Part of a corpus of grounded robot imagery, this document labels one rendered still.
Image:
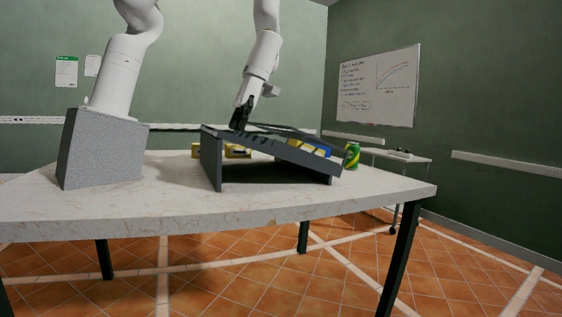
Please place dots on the green and yellow drink can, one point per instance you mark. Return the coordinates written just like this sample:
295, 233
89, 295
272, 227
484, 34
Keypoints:
353, 156

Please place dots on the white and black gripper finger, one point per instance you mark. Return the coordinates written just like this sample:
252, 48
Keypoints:
241, 121
234, 117

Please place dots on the yellow butter carton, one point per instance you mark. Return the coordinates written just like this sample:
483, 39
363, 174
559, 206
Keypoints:
306, 147
235, 151
196, 150

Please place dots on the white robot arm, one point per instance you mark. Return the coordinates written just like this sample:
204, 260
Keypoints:
121, 62

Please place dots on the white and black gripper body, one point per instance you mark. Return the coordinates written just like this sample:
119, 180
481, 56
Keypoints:
251, 85

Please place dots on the blue open box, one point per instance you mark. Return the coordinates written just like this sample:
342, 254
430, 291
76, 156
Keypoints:
327, 149

